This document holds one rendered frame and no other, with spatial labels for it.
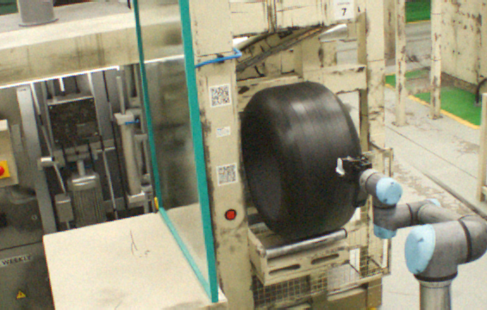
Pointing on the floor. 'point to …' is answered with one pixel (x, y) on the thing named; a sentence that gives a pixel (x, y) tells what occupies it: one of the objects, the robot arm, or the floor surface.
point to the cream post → (222, 151)
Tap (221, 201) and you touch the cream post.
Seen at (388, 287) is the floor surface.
